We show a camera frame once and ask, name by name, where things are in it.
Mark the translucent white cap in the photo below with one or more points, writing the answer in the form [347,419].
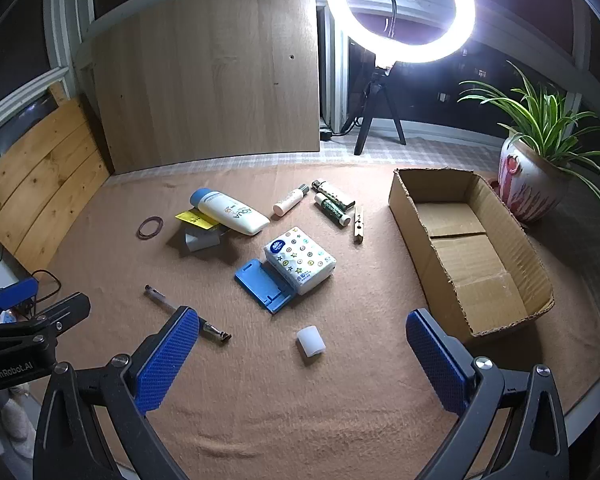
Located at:
[311,342]

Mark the blue phone stand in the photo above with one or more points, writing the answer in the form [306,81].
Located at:
[265,285]

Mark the white sunscreen bottle blue cap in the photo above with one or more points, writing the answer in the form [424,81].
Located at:
[230,210]

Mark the white cloth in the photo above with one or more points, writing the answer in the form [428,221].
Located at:
[17,415]

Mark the potted spider plant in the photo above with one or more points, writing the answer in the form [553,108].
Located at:
[530,185]

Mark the large wooden panel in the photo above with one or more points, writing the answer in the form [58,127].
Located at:
[205,75]

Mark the small pink bottle grey cap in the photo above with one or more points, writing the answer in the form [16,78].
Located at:
[286,203]

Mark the wooden clothespin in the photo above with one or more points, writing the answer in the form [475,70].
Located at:
[358,225]

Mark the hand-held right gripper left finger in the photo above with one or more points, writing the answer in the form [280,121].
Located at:
[165,355]

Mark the clear pen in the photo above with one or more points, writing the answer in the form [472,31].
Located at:
[157,294]

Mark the pine plank board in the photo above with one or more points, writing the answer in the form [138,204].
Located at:
[40,170]

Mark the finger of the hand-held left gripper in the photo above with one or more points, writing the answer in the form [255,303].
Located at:
[15,292]
[65,310]

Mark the patterned tissue pack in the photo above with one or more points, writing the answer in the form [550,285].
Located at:
[300,260]

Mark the green lip balm stick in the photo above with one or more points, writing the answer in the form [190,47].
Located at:
[332,210]

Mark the purple rubber band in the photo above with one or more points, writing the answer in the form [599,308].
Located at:
[139,228]

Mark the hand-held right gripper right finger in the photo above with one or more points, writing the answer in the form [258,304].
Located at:
[440,365]

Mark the white plug adapter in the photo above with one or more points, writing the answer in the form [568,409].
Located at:
[200,241]

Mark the cardboard box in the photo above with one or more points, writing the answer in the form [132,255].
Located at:
[485,265]

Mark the brown felt mat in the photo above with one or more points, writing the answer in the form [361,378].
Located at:
[330,410]

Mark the patterned lighter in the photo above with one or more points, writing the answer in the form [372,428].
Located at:
[332,193]

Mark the yellow ruler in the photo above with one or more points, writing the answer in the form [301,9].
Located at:
[192,218]

